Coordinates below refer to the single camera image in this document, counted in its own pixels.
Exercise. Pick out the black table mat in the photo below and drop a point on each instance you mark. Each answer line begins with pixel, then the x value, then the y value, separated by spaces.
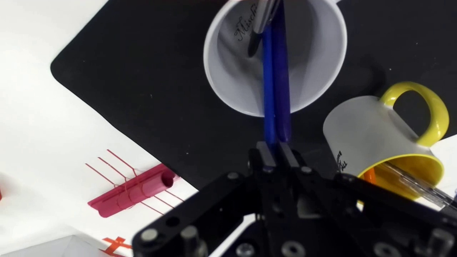
pixel 143 72

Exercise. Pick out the yellow mug grey outside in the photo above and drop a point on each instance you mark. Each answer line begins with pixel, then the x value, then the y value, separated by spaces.
pixel 362 134

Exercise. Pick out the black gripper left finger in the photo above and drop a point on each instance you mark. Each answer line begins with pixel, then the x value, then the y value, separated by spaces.
pixel 264 176

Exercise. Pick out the silver black marker pen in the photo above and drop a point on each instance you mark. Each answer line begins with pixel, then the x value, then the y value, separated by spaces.
pixel 260 26

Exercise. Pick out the white mug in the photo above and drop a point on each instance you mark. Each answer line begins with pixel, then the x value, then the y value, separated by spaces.
pixel 229 81

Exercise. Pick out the blue pencil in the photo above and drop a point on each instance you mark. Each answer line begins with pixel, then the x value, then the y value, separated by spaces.
pixel 276 95

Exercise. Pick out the grey white box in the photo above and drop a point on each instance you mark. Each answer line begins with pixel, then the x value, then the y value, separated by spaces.
pixel 47 248

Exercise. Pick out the pink comb-like object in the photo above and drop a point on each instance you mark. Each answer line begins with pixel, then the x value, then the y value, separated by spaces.
pixel 133 193

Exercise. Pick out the silver pen black tip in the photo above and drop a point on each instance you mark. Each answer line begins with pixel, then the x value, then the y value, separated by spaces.
pixel 423 188

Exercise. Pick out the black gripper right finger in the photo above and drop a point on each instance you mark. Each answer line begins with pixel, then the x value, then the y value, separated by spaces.
pixel 294 186

